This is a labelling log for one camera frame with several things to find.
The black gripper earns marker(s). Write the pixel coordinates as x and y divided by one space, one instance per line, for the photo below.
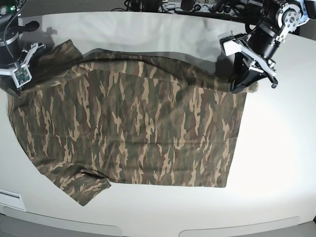
256 51

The camouflage T-shirt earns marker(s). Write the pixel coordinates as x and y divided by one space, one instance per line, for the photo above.
86 122

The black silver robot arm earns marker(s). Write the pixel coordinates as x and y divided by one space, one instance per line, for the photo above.
281 18
14 59

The white label plate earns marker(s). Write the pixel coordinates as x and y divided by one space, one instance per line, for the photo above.
11 200

